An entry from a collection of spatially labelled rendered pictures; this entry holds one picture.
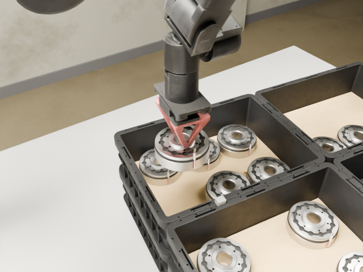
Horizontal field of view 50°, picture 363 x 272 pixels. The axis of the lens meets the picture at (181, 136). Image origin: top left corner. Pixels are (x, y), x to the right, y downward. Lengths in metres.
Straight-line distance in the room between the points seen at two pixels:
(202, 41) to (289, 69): 1.15
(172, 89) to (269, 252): 0.40
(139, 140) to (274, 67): 0.88
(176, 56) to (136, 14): 2.50
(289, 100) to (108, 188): 0.58
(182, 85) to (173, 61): 0.04
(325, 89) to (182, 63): 0.73
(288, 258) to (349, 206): 0.17
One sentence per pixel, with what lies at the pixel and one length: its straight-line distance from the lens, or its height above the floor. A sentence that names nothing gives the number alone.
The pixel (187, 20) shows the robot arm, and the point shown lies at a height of 1.30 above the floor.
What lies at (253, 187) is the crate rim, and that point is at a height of 0.93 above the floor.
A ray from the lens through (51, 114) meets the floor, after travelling 2.67.
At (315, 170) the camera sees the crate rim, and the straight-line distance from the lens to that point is 0.87.
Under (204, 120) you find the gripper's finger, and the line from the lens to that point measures 0.65.
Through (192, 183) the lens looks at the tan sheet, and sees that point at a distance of 0.94.
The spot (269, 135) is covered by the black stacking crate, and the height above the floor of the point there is 0.87.
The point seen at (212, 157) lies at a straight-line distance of 0.96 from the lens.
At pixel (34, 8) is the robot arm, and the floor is 1.39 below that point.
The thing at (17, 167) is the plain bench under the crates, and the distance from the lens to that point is 1.26.
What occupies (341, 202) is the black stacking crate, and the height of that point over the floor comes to 0.87.
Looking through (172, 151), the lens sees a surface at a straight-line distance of 0.70.
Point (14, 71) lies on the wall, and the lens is 2.91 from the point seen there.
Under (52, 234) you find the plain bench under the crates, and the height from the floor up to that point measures 0.70.
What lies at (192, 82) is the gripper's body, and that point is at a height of 1.18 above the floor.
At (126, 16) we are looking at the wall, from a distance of 3.05.
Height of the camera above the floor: 1.51
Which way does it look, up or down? 40 degrees down
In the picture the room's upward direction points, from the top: straight up
